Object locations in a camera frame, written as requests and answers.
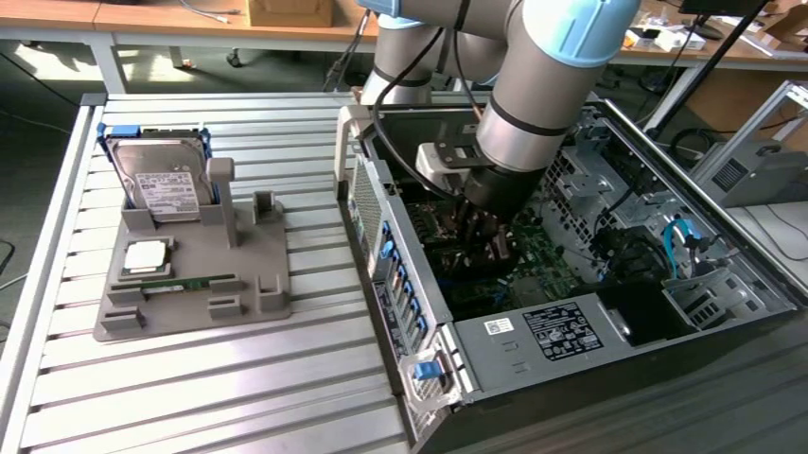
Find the aluminium profile frame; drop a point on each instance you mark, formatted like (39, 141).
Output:
(751, 123)

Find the blue case release latch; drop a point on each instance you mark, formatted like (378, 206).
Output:
(426, 370)

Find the cluttered wooden desk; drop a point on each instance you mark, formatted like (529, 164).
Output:
(757, 56)

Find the white black yellow box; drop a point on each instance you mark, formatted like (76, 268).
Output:
(644, 38)

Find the grey power supply unit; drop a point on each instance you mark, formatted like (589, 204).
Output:
(498, 364)

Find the black caster wheel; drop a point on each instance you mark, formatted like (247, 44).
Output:
(235, 57)

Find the grey parts rack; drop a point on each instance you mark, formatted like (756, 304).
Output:
(190, 312)

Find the open black PC case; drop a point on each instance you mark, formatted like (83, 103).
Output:
(369, 198)

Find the hard disk in blue carrier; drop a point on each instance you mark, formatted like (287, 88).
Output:
(158, 175)

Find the silver chipset heatsink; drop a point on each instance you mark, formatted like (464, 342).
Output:
(530, 291)

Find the silver drive cage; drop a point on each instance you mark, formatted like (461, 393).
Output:
(586, 184)

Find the black monitor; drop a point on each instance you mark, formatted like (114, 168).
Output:
(713, 5)

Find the brown cardboard box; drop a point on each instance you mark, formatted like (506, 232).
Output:
(290, 12)

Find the green motherboard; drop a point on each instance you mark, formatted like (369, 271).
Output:
(549, 269)

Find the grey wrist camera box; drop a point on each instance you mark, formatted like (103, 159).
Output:
(445, 165)

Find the white small carton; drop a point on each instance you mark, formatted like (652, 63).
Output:
(685, 41)

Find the CPU socket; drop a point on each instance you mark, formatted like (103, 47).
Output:
(437, 222)

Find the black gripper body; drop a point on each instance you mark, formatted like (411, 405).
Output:
(505, 189)

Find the grey vented machine box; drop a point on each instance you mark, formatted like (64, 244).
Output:
(776, 175)

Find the green RAM stick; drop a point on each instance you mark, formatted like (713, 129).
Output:
(176, 284)

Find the graphics card with black fan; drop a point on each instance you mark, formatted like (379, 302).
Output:
(468, 265)

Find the black stand pole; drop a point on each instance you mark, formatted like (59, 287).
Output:
(729, 47)

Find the silver CPU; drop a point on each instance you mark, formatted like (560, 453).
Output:
(148, 257)

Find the brown cardboard piece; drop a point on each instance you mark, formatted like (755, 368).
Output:
(785, 23)

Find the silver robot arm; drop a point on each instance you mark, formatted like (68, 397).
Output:
(537, 94)

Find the silver disk bay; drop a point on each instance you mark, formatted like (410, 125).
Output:
(700, 302)

